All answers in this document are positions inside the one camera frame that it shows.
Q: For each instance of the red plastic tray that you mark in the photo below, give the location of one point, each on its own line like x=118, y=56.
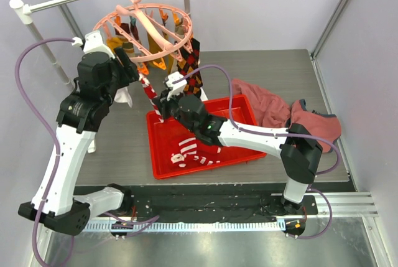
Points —
x=160, y=137

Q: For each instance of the white slotted cable duct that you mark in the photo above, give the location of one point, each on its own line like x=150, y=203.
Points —
x=108, y=225

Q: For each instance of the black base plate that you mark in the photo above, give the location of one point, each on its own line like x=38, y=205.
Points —
x=213, y=203

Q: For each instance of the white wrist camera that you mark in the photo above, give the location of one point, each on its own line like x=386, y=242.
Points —
x=93, y=42
x=175, y=84

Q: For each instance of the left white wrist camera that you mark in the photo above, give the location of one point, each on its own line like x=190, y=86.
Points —
x=93, y=42

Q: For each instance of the red santa sock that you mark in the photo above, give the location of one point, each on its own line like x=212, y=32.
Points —
x=178, y=160

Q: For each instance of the black argyle sock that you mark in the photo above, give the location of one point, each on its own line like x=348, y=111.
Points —
x=189, y=63
x=181, y=31

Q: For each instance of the pink round clip hanger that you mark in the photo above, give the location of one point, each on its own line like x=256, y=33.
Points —
x=131, y=24

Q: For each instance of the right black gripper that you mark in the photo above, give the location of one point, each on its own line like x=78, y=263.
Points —
x=165, y=106

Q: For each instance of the white black striped sock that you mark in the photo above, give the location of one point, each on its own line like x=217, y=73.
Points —
x=122, y=96

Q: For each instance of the red white striped sock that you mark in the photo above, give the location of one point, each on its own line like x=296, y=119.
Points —
x=151, y=94
x=196, y=151

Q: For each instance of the pink crumpled garment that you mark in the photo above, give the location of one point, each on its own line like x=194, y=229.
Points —
x=272, y=111

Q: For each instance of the mustard yellow sock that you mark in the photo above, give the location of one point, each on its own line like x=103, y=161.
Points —
x=114, y=42
x=164, y=63

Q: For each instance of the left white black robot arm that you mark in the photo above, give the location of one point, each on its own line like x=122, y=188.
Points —
x=100, y=75

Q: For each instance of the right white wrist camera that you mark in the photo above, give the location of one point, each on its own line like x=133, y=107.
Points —
x=175, y=84

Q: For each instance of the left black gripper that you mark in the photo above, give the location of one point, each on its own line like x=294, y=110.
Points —
x=128, y=70

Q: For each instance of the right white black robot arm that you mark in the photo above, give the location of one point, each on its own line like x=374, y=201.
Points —
x=299, y=152

